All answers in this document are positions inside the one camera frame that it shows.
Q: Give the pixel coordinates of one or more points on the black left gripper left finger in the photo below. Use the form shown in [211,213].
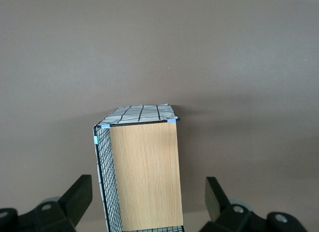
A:
[72,202]

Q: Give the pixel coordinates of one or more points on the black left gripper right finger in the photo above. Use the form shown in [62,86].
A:
[218,204]

